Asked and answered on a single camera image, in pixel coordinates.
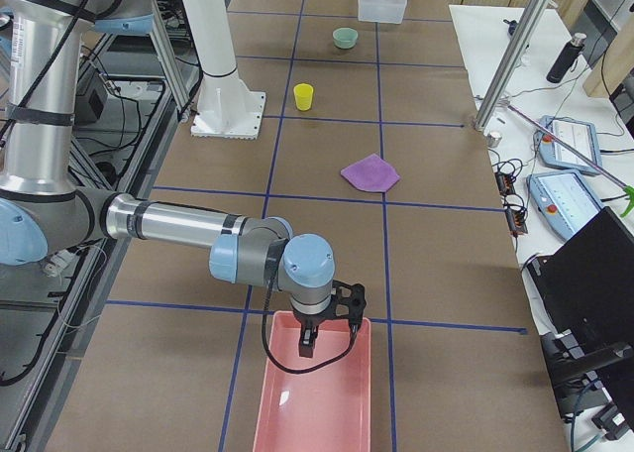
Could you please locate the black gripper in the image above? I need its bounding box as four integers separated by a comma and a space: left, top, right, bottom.
294, 310, 329, 358

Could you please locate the purple cloth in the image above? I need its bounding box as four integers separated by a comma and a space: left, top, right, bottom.
340, 154, 400, 193

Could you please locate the yellow plastic cup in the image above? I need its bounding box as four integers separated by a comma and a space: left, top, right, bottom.
293, 83, 314, 111

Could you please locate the green ceramic bowl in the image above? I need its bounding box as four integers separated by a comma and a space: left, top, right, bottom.
332, 27, 359, 50

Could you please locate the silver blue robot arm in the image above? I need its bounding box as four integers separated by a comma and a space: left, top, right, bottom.
1, 0, 336, 357

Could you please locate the pink plastic tray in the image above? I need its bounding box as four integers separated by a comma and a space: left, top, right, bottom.
253, 311, 371, 451

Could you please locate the small metal cylinder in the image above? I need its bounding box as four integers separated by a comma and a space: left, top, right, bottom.
486, 131, 502, 149

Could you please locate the black monitor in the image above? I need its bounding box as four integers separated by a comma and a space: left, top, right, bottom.
528, 207, 633, 348

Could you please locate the near teach pendant tablet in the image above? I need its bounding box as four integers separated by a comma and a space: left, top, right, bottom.
527, 169, 604, 241

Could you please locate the teach pendant tablet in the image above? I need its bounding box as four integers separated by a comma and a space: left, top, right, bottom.
527, 169, 604, 241
534, 115, 602, 175

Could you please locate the far teach pendant tablet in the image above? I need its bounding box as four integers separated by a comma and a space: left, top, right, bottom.
534, 115, 602, 175

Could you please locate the reacher grabber stick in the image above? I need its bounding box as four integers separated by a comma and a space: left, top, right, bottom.
498, 98, 634, 218

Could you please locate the black water bottle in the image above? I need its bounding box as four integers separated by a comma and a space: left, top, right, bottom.
546, 33, 586, 83

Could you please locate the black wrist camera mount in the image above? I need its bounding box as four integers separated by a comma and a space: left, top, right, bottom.
329, 281, 367, 336

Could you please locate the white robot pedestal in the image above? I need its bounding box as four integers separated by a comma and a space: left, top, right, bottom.
182, 0, 266, 140

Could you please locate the aluminium frame post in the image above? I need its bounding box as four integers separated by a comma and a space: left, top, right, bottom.
474, 0, 550, 132

